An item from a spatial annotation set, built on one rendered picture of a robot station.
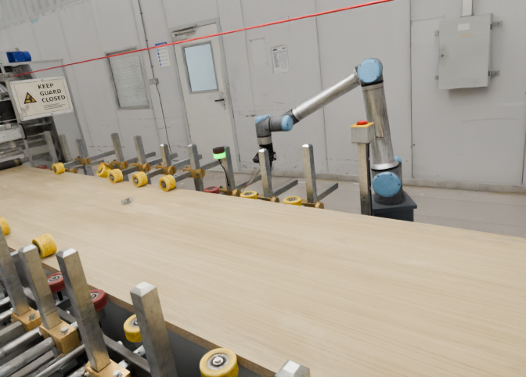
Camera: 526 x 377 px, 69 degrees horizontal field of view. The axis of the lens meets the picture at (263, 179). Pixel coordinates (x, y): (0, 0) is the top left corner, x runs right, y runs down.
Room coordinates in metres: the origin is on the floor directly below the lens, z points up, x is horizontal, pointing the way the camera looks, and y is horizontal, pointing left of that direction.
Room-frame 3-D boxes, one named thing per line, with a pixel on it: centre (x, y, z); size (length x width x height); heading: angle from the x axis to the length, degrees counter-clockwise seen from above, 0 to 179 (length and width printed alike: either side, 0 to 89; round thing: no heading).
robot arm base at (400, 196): (2.20, -0.75, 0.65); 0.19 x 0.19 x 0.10
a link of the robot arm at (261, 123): (2.30, -0.04, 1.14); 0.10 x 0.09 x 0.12; 68
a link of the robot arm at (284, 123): (2.27, -0.15, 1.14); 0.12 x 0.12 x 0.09; 68
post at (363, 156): (1.49, -0.42, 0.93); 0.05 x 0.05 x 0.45; 51
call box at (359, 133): (1.49, -0.41, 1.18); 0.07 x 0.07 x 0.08; 51
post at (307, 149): (1.66, -0.21, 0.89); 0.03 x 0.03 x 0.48; 51
